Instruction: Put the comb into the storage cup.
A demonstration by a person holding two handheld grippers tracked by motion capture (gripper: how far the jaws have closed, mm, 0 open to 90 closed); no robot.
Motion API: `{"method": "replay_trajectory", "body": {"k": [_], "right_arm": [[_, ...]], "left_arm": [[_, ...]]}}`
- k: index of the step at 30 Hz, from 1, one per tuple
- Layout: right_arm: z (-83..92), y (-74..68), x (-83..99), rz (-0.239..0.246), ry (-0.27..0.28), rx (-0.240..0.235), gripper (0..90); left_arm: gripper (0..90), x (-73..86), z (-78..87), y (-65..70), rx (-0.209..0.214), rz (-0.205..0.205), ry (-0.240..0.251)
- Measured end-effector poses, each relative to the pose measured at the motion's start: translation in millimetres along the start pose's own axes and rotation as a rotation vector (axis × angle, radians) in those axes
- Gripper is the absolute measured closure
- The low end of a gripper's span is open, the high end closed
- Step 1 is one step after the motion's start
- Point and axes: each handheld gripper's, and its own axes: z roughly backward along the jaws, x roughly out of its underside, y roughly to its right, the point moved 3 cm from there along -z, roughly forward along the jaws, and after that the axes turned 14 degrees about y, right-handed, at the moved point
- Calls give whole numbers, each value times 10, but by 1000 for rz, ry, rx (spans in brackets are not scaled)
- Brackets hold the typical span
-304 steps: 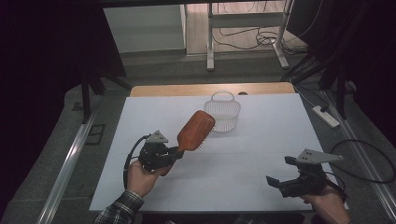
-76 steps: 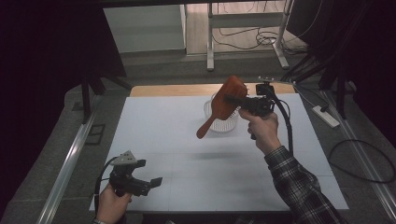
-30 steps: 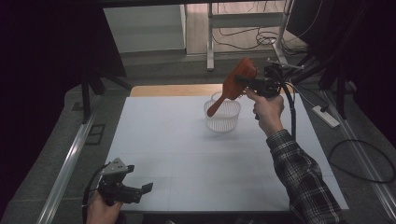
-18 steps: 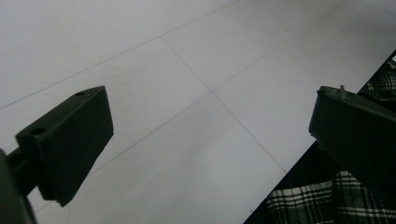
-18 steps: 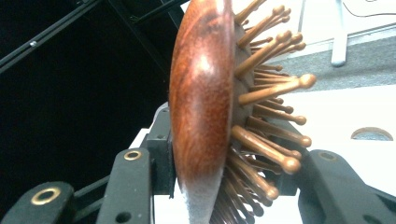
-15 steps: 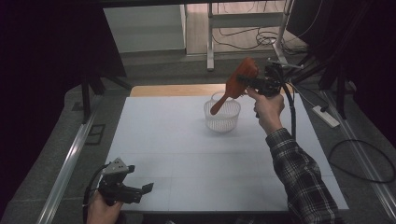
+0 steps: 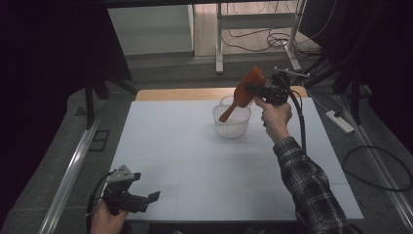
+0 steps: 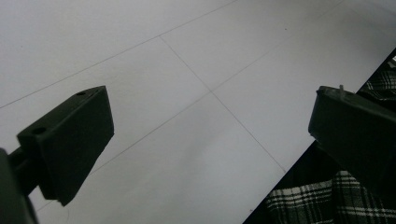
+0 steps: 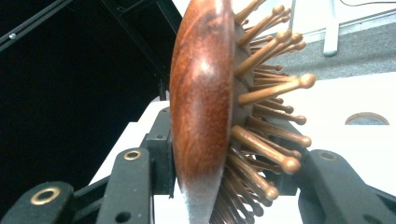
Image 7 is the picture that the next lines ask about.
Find aluminium floor rail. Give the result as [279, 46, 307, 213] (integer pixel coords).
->
[334, 94, 413, 230]
[37, 97, 109, 234]

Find white metal desk frame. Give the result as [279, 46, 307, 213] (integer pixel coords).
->
[215, 0, 307, 75]

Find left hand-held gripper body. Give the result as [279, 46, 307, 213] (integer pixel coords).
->
[101, 164, 151, 216]

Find black looped floor cable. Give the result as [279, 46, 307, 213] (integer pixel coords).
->
[342, 144, 413, 193]

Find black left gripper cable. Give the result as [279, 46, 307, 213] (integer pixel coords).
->
[85, 170, 116, 234]

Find brown wooden hairbrush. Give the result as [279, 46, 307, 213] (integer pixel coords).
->
[217, 65, 267, 124]

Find white power strip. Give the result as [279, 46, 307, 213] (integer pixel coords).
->
[325, 109, 356, 135]

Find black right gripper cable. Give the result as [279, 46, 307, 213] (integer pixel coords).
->
[282, 77, 308, 156]

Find person's right hand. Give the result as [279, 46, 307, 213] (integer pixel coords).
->
[253, 96, 293, 145]

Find tangled black floor cables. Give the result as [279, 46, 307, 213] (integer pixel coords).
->
[223, 27, 323, 59]

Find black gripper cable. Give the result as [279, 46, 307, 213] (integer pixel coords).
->
[85, 170, 116, 234]
[282, 77, 308, 156]

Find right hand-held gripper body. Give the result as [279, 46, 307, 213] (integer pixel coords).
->
[263, 66, 311, 107]

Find black stand legs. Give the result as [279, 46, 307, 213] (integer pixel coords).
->
[84, 76, 139, 131]

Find black curtain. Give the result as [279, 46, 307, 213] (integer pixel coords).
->
[0, 0, 132, 225]
[297, 0, 413, 154]

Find dark floor hatch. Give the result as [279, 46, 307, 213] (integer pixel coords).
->
[88, 129, 111, 152]

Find person's left hand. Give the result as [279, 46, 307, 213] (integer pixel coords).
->
[90, 199, 130, 234]

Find white mesh basket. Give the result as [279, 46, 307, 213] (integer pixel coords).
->
[211, 95, 253, 140]

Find white panel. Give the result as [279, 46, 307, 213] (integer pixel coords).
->
[107, 4, 196, 57]

